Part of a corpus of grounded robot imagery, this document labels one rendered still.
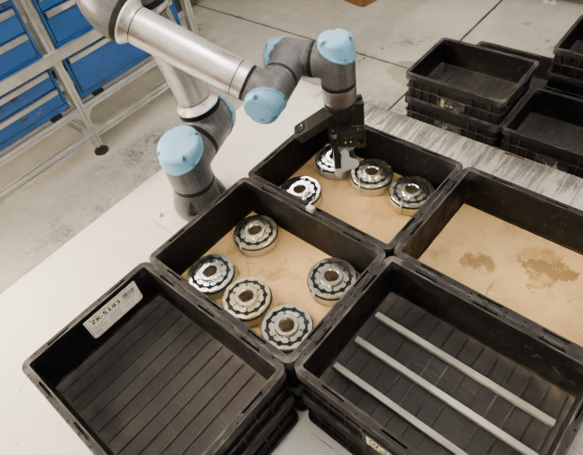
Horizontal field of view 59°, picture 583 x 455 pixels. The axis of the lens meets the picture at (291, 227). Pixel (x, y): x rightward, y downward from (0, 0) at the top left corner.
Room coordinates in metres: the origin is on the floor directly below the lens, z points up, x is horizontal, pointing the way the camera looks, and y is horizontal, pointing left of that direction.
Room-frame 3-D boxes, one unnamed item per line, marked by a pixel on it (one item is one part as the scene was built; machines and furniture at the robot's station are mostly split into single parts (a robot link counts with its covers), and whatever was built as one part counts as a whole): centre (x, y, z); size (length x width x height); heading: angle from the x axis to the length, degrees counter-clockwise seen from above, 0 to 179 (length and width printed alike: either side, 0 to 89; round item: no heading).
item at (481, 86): (1.63, -0.78, 0.37); 0.40 x 0.30 x 0.45; 42
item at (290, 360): (0.65, 0.07, 0.92); 0.40 x 0.30 x 0.02; 41
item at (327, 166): (0.98, -0.14, 0.86); 0.10 x 0.10 x 0.01
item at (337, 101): (0.95, -0.16, 1.07); 0.08 x 0.08 x 0.05
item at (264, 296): (0.60, 0.12, 0.86); 0.10 x 0.10 x 0.01
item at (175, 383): (0.45, 0.29, 0.87); 0.40 x 0.30 x 0.11; 41
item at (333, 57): (0.94, -0.16, 1.15); 0.09 x 0.08 x 0.11; 60
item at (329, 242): (0.65, 0.07, 0.87); 0.40 x 0.30 x 0.11; 41
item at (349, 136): (0.94, -0.17, 0.99); 0.09 x 0.08 x 0.12; 85
